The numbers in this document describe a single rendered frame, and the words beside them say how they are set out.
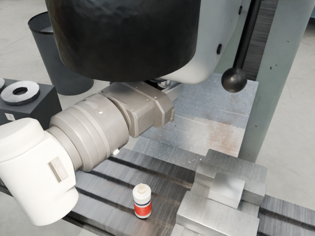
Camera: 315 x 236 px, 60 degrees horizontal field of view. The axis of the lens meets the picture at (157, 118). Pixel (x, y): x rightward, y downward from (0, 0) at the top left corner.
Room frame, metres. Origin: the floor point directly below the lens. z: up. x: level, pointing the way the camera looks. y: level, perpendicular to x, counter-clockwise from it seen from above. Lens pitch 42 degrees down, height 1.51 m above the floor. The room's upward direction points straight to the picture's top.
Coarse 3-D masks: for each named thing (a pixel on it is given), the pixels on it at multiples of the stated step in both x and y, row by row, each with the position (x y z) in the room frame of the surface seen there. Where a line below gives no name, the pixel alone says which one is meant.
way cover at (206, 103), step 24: (192, 96) 0.69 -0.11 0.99; (216, 96) 0.67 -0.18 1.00; (240, 96) 0.65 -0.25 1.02; (192, 120) 0.64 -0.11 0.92; (216, 120) 0.63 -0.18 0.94; (240, 120) 0.61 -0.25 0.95; (144, 144) 0.61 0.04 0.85; (192, 144) 0.59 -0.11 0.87; (216, 144) 0.58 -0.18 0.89; (240, 144) 0.56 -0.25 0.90; (192, 168) 0.52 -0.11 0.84
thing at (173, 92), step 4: (176, 84) 0.37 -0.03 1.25; (180, 84) 0.37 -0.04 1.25; (168, 88) 0.36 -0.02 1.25; (172, 88) 0.36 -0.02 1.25; (176, 88) 0.36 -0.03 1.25; (180, 88) 0.37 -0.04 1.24; (164, 92) 0.34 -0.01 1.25; (168, 92) 0.35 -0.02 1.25; (172, 92) 0.36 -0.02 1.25; (176, 92) 0.36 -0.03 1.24; (180, 92) 0.37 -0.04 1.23; (168, 96) 0.35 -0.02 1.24; (172, 96) 0.36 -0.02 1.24; (176, 96) 0.37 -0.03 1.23; (172, 100) 0.36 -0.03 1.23
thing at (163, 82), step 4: (148, 80) 0.36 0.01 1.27; (152, 80) 0.36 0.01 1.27; (156, 80) 0.36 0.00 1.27; (160, 80) 0.36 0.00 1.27; (164, 80) 0.36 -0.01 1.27; (168, 80) 0.36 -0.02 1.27; (152, 84) 0.36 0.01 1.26; (156, 84) 0.36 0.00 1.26; (160, 84) 0.36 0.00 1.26; (164, 84) 0.36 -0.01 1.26
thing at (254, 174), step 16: (208, 160) 0.44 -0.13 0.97; (224, 160) 0.44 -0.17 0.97; (240, 160) 0.44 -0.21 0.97; (208, 176) 0.36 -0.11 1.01; (240, 176) 0.36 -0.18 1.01; (256, 176) 0.39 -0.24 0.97; (208, 192) 0.35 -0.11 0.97; (256, 192) 0.32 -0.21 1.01; (240, 208) 0.31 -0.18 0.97; (256, 208) 0.31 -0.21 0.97; (176, 224) 0.27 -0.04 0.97
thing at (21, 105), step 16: (0, 80) 0.60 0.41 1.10; (16, 80) 0.62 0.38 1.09; (0, 96) 0.55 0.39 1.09; (16, 96) 0.53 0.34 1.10; (32, 96) 0.53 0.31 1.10; (48, 96) 0.56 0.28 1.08; (0, 112) 0.50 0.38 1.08; (16, 112) 0.49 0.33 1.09; (32, 112) 0.49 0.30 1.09; (48, 112) 0.54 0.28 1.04; (48, 128) 0.52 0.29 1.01
